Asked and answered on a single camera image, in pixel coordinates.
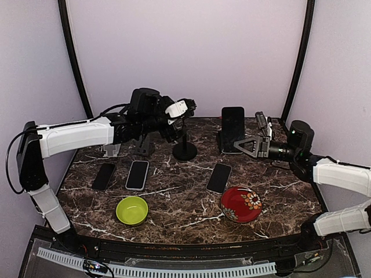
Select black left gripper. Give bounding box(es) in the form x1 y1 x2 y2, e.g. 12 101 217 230
139 95 187 142

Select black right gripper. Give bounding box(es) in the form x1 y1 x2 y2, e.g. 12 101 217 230
234 136 300 163

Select black phone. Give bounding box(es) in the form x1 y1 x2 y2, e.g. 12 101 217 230
221 107 245 154

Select black pole phone stand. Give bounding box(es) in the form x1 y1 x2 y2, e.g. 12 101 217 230
172 122 198 162

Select white folding phone stand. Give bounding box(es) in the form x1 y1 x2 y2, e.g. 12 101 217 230
103 144 121 158

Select lavender phone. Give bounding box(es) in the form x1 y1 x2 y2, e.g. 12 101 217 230
125 160 150 191

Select purple phone dark screen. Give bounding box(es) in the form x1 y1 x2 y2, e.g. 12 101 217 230
92 163 116 191

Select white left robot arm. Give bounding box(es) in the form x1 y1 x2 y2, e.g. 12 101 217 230
14 97 197 253

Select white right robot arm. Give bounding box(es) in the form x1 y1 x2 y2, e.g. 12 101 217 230
234 136 370 251

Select black folding phone stand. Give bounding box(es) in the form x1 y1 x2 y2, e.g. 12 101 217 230
216 130 223 153

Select phone in clear case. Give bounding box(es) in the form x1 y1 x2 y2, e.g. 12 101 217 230
206 163 232 194

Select red floral plate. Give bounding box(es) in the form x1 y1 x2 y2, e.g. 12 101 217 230
220 186 263 224

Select lime green bowl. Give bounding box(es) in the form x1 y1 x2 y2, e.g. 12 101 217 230
115 196 149 225

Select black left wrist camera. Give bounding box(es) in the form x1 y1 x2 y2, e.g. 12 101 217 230
129 87 160 115

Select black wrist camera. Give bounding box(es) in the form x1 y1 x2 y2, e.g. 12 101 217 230
287 120 315 155
129 87 160 115

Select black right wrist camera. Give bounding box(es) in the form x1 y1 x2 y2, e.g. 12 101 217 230
287 120 315 155

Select black right frame post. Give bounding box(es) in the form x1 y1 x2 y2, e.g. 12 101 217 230
280 0 316 126

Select black frame post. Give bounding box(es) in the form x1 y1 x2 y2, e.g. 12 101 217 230
280 0 316 126
57 0 93 118

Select black front rail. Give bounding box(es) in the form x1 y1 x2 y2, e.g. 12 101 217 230
31 225 331 261

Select black left frame post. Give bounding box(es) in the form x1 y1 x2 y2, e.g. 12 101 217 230
57 0 93 118

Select white slotted cable duct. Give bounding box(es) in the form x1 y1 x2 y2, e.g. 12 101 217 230
37 247 277 277

